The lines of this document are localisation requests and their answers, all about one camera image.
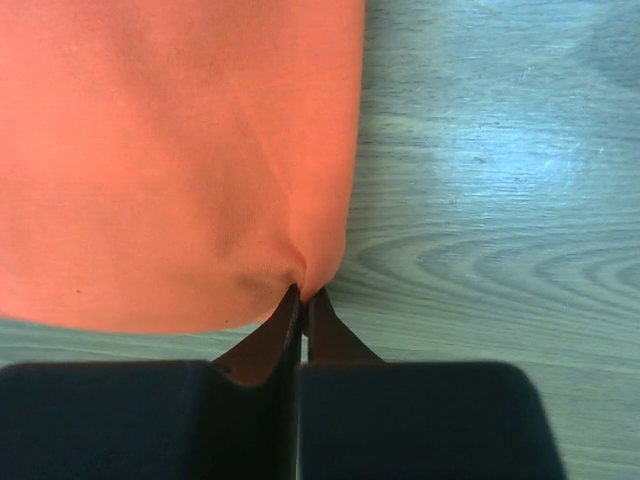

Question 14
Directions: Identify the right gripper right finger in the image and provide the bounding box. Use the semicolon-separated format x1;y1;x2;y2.
301;292;566;479

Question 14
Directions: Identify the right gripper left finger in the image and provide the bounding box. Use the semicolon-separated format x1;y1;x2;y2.
1;288;301;479

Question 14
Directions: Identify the orange t-shirt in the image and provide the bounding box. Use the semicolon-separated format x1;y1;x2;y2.
1;1;365;333

